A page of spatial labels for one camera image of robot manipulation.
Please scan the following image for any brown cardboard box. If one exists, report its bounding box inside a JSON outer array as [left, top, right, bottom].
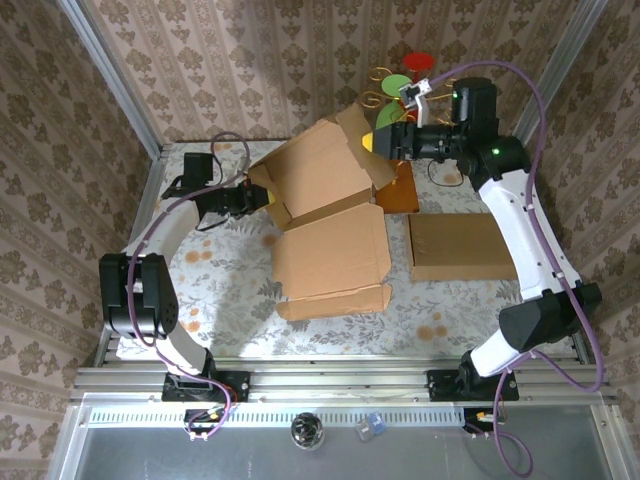
[[405, 212, 520, 284], [248, 102, 397, 321]]

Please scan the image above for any green plastic goblet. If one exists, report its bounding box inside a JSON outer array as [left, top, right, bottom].
[[374, 73, 411, 130]]

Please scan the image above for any red plastic goblet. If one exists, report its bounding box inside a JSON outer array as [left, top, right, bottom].
[[402, 52, 436, 124]]

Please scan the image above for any floral print tablecloth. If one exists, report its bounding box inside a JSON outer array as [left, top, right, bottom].
[[115, 137, 586, 360]]

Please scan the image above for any wide aluminium base beam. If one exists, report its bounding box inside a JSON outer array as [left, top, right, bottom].
[[69, 355, 617, 404]]

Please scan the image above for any black power connector block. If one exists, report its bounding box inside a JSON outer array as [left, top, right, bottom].
[[182, 405, 229, 444], [460, 405, 504, 441]]

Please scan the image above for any shiny round metal object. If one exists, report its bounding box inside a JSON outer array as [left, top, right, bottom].
[[290, 411, 326, 452]]

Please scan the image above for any small clear blue cube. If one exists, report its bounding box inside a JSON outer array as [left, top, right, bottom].
[[353, 410, 387, 443]]

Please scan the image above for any thin black left gripper cable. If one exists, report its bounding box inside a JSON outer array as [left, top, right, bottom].
[[193, 213, 229, 233]]

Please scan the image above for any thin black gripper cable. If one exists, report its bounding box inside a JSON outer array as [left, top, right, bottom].
[[193, 213, 229, 233], [426, 158, 465, 188]]

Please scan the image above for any thin black right gripper cable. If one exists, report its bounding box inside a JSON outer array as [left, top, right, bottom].
[[426, 158, 465, 188]]

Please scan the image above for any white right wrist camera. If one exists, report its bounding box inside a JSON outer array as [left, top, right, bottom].
[[398, 78, 433, 127]]

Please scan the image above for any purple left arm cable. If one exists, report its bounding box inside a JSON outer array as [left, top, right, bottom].
[[127, 131, 252, 442]]

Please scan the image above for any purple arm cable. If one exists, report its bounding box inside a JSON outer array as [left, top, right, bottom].
[[127, 131, 252, 442], [428, 60, 605, 476]]

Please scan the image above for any gold wire stand wooden base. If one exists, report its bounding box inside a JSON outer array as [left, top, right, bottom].
[[360, 66, 464, 214]]

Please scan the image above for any aluminium side rail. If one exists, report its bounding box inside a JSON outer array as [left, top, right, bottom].
[[509, 139, 591, 364], [94, 144, 167, 369]]

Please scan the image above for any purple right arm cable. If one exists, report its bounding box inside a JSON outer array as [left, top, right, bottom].
[[428, 60, 605, 476]]

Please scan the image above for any aluminium frame post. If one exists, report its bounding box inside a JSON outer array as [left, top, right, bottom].
[[508, 0, 612, 147], [55, 0, 166, 159]]

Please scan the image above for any slotted metal cable duct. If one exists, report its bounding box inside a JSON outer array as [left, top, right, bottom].
[[84, 405, 466, 427]]

